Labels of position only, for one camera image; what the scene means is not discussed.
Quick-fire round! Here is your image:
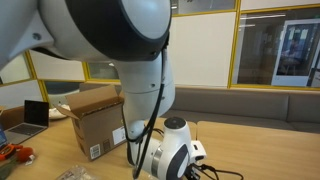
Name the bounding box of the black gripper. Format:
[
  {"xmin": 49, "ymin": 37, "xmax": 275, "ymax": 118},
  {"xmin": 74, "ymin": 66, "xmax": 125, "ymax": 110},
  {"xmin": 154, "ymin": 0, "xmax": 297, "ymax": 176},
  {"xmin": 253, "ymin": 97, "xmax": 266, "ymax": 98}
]
[{"xmin": 184, "ymin": 163, "xmax": 202, "ymax": 180}]

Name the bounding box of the large clear plastic bag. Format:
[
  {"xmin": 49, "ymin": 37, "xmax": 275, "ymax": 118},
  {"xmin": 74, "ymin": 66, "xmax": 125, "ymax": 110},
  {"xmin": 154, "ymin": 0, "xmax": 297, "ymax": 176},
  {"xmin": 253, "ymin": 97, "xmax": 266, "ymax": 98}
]
[{"xmin": 54, "ymin": 164, "xmax": 101, "ymax": 180}]

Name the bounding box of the brown cardboard shipping box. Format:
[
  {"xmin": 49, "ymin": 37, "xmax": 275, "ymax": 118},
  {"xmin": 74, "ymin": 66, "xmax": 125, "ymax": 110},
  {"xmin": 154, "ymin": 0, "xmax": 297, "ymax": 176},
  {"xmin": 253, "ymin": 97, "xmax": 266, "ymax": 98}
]
[{"xmin": 54, "ymin": 84, "xmax": 129, "ymax": 162}]

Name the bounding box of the grey upholstered bench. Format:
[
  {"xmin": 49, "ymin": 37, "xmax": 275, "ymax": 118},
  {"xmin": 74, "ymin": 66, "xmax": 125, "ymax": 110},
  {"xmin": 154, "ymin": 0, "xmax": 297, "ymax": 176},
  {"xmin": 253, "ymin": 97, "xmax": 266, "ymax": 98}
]
[{"xmin": 79, "ymin": 82, "xmax": 320, "ymax": 134}]

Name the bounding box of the white framed poster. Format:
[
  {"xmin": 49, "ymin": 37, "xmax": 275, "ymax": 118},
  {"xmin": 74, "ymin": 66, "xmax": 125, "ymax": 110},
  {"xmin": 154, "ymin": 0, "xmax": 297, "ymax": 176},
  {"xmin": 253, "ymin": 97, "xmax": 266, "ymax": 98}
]
[{"xmin": 271, "ymin": 18, "xmax": 320, "ymax": 88}]

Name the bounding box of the grey open laptop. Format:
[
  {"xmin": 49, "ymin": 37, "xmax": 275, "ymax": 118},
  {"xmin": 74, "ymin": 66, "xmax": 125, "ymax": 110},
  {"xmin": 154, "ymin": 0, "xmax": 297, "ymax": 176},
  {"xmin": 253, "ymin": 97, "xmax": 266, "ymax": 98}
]
[{"xmin": 3, "ymin": 99, "xmax": 50, "ymax": 145}]

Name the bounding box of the red plush toy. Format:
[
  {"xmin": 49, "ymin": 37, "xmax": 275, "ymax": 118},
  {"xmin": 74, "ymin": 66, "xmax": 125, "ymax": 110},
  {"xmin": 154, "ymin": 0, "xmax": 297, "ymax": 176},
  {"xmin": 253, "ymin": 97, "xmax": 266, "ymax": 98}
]
[{"xmin": 16, "ymin": 146, "xmax": 36, "ymax": 165}]

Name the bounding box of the orange and black tool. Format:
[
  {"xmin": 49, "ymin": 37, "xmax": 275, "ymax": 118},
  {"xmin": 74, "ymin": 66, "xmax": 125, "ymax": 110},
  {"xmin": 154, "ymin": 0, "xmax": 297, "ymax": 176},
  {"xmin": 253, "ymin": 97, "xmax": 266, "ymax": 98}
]
[{"xmin": 0, "ymin": 143, "xmax": 24, "ymax": 162}]

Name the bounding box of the olive green cloth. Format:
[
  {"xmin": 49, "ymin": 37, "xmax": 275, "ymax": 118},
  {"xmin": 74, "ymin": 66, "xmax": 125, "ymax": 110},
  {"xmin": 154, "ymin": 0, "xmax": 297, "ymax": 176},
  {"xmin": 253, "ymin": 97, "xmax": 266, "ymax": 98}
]
[{"xmin": 0, "ymin": 159, "xmax": 18, "ymax": 180}]

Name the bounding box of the brown cardboard piece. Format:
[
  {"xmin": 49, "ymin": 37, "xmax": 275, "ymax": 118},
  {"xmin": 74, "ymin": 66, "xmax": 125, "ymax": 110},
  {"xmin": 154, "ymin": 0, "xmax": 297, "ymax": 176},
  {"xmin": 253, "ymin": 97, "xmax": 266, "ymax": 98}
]
[{"xmin": 0, "ymin": 105, "xmax": 26, "ymax": 131}]

